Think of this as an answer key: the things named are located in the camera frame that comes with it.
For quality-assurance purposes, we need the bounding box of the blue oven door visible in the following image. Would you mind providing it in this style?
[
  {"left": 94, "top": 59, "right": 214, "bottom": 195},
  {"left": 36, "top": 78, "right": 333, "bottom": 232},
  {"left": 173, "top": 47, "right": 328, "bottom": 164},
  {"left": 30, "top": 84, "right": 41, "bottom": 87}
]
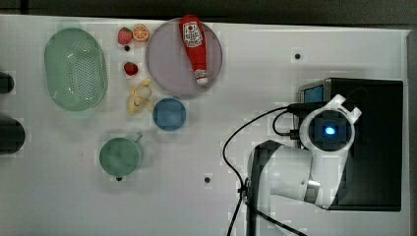
[{"left": 303, "top": 86, "right": 325, "bottom": 102}]

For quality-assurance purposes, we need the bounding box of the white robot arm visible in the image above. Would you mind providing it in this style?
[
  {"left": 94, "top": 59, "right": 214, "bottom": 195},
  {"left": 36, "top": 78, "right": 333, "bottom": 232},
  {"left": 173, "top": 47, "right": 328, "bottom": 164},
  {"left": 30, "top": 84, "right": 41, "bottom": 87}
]
[{"left": 246, "top": 94, "right": 362, "bottom": 236}]

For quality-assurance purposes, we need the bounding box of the black toaster oven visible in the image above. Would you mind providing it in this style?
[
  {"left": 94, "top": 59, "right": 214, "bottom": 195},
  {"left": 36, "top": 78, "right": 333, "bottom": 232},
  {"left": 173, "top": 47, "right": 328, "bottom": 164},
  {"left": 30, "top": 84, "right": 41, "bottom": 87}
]
[{"left": 299, "top": 78, "right": 403, "bottom": 211}]

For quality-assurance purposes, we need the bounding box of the blue small bowl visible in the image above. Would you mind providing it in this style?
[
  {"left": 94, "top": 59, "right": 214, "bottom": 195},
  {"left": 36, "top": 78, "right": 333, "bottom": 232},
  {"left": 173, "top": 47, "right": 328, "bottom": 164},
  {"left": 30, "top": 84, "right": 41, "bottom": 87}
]
[{"left": 152, "top": 98, "right": 187, "bottom": 131}]

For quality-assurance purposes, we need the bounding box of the purple round plate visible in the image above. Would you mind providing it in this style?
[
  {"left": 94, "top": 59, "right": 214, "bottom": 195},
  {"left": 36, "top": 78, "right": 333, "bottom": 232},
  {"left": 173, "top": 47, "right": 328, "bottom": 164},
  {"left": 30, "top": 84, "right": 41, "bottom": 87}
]
[{"left": 146, "top": 18, "right": 222, "bottom": 99}]

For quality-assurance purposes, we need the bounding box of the yellow banana toy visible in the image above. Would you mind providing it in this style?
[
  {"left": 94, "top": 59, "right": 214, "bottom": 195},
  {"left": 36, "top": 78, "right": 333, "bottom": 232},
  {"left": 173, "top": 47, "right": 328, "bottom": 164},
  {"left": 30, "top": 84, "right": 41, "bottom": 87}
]
[{"left": 128, "top": 79, "right": 153, "bottom": 115}]

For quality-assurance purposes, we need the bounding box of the red ketchup bottle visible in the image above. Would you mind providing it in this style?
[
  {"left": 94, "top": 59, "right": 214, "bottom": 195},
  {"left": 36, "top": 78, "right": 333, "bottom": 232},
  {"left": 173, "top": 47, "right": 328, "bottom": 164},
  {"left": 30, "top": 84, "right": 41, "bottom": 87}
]
[{"left": 179, "top": 15, "right": 209, "bottom": 86}]

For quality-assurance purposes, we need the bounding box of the red strawberry toy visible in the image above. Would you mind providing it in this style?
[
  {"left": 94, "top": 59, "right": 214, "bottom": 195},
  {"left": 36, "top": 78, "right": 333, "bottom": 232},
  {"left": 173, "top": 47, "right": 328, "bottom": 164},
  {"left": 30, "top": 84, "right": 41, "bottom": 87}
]
[{"left": 124, "top": 62, "right": 139, "bottom": 76}]

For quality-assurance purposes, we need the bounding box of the orange slice toy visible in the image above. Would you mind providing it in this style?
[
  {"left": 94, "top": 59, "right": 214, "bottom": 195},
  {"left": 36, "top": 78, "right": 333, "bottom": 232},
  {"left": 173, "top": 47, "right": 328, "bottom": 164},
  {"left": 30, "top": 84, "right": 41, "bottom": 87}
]
[{"left": 133, "top": 25, "right": 149, "bottom": 41}]

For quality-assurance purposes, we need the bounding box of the pale strawberry toy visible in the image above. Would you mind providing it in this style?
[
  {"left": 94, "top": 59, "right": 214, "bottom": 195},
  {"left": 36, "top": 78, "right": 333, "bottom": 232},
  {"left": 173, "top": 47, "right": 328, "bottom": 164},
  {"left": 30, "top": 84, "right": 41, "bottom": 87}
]
[{"left": 118, "top": 28, "right": 133, "bottom": 45}]

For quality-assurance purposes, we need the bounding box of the green perforated colander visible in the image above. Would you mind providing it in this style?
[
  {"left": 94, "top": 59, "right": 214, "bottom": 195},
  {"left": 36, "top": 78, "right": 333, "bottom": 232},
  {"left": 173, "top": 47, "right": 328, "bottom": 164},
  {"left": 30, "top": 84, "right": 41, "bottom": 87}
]
[{"left": 44, "top": 29, "right": 107, "bottom": 112}]

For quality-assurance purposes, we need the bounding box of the lower black round object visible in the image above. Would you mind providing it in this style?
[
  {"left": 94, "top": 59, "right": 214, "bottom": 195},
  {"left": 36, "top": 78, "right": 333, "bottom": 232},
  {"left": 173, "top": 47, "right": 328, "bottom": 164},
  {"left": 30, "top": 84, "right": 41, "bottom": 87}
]
[{"left": 0, "top": 117, "right": 26, "bottom": 154}]

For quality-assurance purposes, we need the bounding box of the black round object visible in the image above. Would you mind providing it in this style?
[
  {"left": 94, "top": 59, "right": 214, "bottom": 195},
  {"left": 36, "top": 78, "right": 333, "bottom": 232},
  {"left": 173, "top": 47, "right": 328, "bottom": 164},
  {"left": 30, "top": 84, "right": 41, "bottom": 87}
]
[
  {"left": 0, "top": 72, "right": 15, "bottom": 94},
  {"left": 0, "top": 117, "right": 26, "bottom": 154}
]

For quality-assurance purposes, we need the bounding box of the upper black round object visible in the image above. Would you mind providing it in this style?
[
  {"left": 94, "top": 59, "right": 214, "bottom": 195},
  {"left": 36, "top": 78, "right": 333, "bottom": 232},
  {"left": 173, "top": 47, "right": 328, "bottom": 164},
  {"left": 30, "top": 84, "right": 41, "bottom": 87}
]
[{"left": 0, "top": 72, "right": 15, "bottom": 94}]

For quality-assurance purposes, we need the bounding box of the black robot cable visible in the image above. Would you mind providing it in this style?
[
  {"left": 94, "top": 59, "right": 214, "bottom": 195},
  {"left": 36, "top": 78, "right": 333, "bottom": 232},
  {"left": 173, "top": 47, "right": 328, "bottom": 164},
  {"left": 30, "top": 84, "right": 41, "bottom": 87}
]
[{"left": 222, "top": 101, "right": 326, "bottom": 236}]

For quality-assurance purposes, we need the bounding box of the green cup with handle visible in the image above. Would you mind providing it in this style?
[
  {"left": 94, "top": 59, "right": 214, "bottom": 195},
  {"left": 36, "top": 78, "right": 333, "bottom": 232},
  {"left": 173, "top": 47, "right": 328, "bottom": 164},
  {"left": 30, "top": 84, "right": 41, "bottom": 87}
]
[{"left": 99, "top": 133, "right": 144, "bottom": 181}]

